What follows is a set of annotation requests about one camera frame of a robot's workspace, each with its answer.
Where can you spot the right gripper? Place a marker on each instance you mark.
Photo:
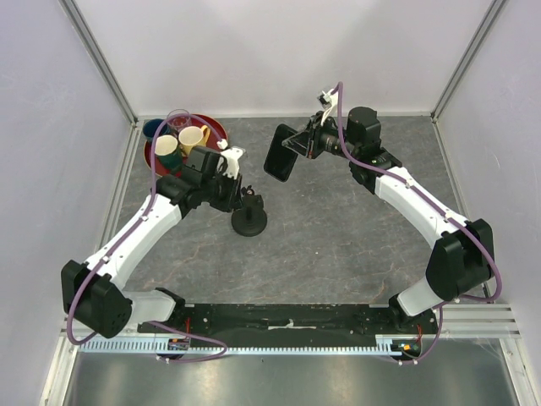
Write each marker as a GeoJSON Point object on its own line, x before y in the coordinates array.
{"type": "Point", "coordinates": [308, 145]}

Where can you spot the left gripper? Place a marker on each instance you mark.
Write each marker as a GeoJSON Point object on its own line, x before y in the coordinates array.
{"type": "Point", "coordinates": [233, 201]}

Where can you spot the black smartphone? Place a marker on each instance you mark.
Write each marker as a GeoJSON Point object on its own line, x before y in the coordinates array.
{"type": "Point", "coordinates": [280, 160]}

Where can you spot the black phone stand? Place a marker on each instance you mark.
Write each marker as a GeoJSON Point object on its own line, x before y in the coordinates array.
{"type": "Point", "coordinates": [250, 219]}

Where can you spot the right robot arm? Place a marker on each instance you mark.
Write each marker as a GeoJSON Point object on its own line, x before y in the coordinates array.
{"type": "Point", "coordinates": [462, 254]}

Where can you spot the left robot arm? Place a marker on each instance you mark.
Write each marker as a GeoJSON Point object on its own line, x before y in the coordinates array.
{"type": "Point", "coordinates": [93, 290]}

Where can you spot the red round tray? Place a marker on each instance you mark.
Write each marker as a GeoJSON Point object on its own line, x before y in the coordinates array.
{"type": "Point", "coordinates": [217, 133]}

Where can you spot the yellow mug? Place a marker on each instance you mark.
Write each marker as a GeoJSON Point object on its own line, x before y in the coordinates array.
{"type": "Point", "coordinates": [193, 136]}

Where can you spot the dark green mug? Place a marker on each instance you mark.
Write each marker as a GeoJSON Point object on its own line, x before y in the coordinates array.
{"type": "Point", "coordinates": [167, 155]}

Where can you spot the clear drinking glass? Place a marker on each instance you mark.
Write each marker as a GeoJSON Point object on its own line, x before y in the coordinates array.
{"type": "Point", "coordinates": [178, 119]}

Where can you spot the blue mug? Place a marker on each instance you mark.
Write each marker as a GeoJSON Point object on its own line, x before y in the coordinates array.
{"type": "Point", "coordinates": [150, 127]}

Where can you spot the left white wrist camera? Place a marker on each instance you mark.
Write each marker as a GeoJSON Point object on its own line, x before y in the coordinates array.
{"type": "Point", "coordinates": [230, 159]}

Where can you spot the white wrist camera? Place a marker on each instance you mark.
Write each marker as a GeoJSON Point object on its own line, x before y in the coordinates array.
{"type": "Point", "coordinates": [230, 159]}
{"type": "Point", "coordinates": [329, 101]}

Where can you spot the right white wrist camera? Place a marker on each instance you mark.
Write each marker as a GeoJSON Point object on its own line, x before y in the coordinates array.
{"type": "Point", "coordinates": [329, 101]}

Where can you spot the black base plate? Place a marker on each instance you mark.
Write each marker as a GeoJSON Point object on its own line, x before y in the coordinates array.
{"type": "Point", "coordinates": [296, 325]}

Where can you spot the slotted cable duct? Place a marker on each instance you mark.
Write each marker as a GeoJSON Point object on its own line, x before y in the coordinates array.
{"type": "Point", "coordinates": [164, 345]}

